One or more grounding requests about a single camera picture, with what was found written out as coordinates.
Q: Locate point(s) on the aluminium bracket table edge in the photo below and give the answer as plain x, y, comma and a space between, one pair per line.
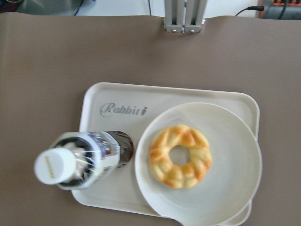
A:
186, 16

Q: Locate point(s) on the glazed twisted donut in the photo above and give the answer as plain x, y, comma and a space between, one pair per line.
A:
179, 156

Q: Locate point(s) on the tea bottle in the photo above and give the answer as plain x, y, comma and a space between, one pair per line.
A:
76, 160

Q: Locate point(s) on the white rectangular serving tray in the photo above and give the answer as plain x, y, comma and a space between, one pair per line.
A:
130, 108

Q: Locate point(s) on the white round plate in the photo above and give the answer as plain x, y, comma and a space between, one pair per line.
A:
228, 186

